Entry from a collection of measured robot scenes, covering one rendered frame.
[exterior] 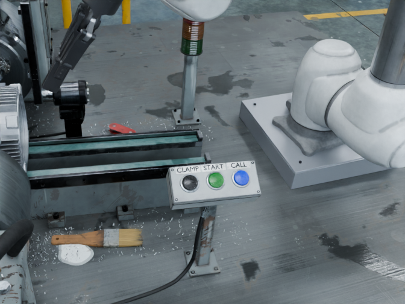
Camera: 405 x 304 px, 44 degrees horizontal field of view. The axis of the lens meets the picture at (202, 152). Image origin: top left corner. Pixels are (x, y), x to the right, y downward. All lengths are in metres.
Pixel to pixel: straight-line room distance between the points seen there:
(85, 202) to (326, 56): 0.69
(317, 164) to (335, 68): 0.26
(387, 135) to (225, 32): 1.09
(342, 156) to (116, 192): 0.62
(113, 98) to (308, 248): 0.79
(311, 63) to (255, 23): 0.93
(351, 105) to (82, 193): 0.65
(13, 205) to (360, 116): 0.76
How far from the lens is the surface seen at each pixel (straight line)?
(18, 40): 1.30
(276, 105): 1.57
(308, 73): 1.32
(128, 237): 1.19
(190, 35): 1.40
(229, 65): 1.87
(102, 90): 1.69
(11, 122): 1.08
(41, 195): 1.20
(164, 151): 1.28
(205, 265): 1.14
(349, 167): 1.43
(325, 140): 1.41
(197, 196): 0.93
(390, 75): 1.17
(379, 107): 1.18
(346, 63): 1.31
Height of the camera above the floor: 1.70
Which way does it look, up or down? 39 degrees down
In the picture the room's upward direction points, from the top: 6 degrees clockwise
